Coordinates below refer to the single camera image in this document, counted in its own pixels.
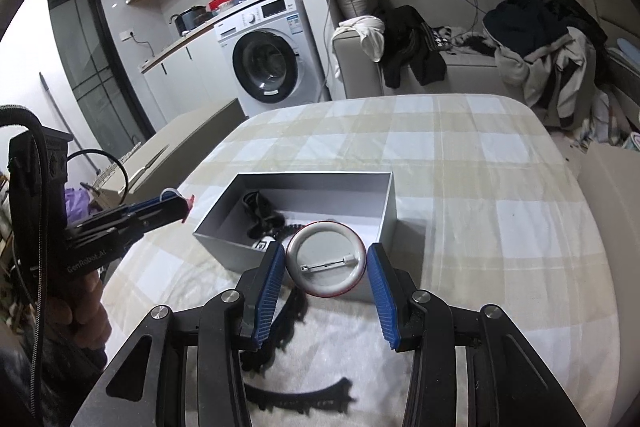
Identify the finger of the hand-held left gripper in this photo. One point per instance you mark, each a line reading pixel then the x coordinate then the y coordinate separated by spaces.
pixel 125 231
pixel 150 207

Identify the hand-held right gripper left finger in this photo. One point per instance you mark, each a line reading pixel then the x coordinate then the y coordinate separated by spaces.
pixel 267 292

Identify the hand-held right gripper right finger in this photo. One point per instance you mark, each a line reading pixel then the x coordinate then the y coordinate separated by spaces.
pixel 382 297

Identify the grey cardboard box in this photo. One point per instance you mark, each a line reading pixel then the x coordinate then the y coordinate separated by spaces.
pixel 225 252

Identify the round white pin badge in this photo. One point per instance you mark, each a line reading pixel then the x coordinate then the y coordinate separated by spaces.
pixel 325 257

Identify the black hair claw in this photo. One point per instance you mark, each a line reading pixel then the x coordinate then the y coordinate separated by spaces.
pixel 260 212

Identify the black toothed headband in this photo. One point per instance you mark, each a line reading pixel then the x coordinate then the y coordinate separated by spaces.
pixel 300 399

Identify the person's left forearm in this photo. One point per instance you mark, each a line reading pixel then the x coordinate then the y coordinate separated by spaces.
pixel 45 392

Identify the person's left hand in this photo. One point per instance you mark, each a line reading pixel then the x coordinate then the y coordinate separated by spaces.
pixel 80 322

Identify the purple plastic bag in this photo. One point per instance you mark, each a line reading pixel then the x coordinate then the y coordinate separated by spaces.
pixel 77 204

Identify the kitchen knife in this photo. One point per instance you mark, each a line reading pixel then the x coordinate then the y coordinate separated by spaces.
pixel 150 163

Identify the broom stick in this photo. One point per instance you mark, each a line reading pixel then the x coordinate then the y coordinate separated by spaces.
pixel 65 122

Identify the brown cardboard box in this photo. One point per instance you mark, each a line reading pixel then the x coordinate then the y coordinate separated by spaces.
pixel 200 127

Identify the white kitchen cabinet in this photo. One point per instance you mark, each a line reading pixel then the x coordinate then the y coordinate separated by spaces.
pixel 190 72

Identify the black framed glass door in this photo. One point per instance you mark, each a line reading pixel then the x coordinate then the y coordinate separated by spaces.
pixel 95 57

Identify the white washing machine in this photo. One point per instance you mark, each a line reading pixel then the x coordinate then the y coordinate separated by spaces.
pixel 270 57

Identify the black cooking pot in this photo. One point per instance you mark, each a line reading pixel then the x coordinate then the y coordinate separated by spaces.
pixel 192 19

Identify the red container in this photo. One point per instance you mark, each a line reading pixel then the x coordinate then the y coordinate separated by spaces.
pixel 221 2

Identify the beige sofa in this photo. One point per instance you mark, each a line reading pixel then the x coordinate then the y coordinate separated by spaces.
pixel 360 67

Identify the black garment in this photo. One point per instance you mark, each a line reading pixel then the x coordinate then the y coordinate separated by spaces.
pixel 410 42

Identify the white garment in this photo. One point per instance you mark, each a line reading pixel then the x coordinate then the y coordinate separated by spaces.
pixel 367 37

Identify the black white patterned cloth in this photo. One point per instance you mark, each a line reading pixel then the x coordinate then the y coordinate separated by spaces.
pixel 465 39

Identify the beige grey jacket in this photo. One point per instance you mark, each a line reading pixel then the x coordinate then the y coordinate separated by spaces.
pixel 540 77

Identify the light checked cloth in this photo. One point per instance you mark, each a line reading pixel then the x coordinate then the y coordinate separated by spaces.
pixel 602 122

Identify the black jacket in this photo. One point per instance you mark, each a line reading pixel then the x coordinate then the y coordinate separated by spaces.
pixel 525 22

